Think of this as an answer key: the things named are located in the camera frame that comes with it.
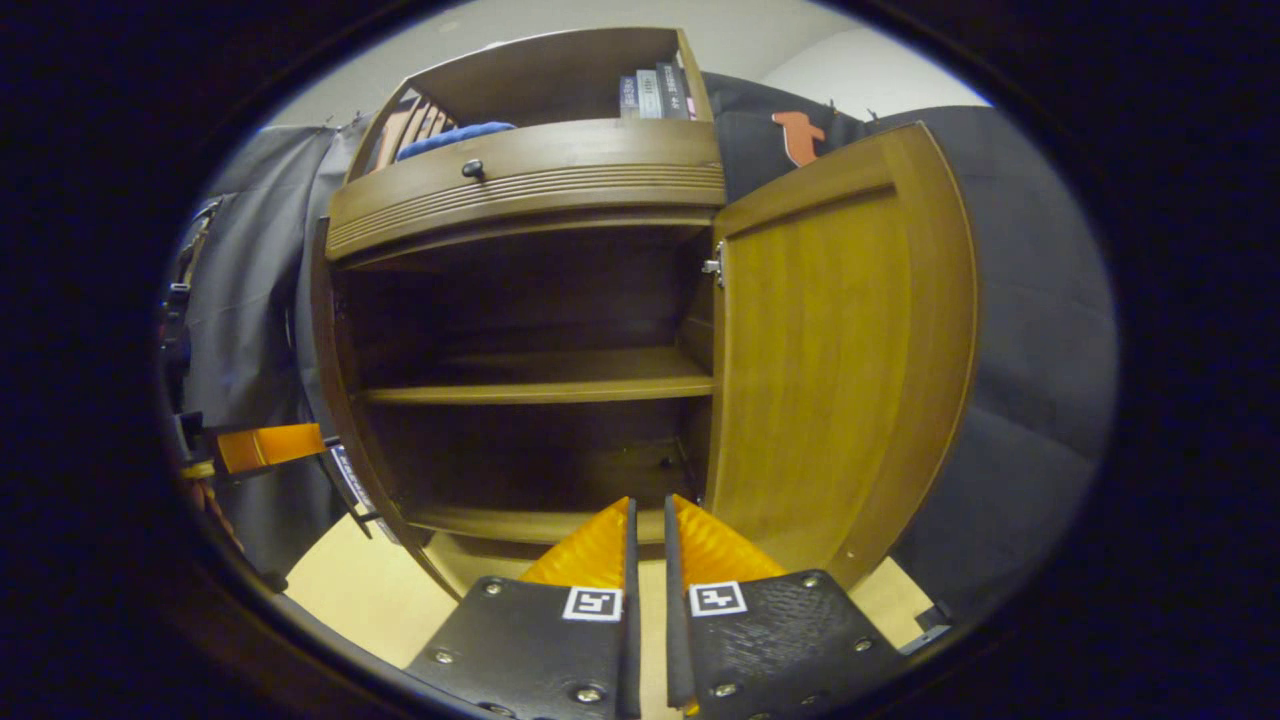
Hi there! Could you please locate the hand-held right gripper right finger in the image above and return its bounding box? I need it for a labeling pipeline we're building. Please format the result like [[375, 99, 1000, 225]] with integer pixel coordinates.
[[665, 494, 906, 719]]

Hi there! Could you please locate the wooden cabinet drawer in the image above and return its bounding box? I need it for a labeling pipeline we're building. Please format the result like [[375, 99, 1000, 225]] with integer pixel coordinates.
[[325, 118, 726, 263]]

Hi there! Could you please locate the white printed box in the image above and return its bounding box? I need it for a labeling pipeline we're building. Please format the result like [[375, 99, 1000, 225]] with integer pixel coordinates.
[[328, 445, 383, 541]]

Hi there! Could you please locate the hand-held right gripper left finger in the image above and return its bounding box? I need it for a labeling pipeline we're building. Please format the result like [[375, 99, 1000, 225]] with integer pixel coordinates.
[[405, 497, 641, 720]]

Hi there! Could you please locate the wooden inner shelf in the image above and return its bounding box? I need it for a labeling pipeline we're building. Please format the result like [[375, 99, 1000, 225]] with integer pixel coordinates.
[[360, 346, 716, 406]]

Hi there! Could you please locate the blue folded towel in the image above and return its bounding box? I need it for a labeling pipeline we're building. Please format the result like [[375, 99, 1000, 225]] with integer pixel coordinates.
[[395, 122, 518, 163]]

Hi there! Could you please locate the black backdrop cloth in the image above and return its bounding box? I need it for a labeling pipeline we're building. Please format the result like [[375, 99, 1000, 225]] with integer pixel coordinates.
[[165, 72, 1119, 621]]

